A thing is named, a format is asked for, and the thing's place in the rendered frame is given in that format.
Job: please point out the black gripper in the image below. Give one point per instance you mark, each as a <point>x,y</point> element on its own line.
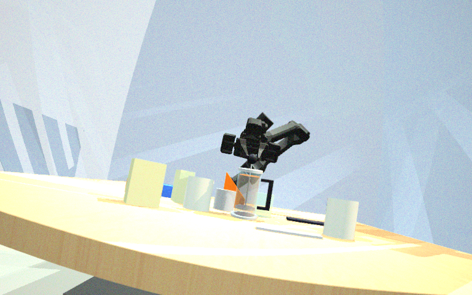
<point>250,145</point>

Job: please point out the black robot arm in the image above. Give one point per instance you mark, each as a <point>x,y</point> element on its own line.
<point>290,133</point>

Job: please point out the light blue cylinder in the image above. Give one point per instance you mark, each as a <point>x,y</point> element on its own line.
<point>167,190</point>

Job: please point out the glass french press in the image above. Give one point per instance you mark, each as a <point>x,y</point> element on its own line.
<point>247,192</point>

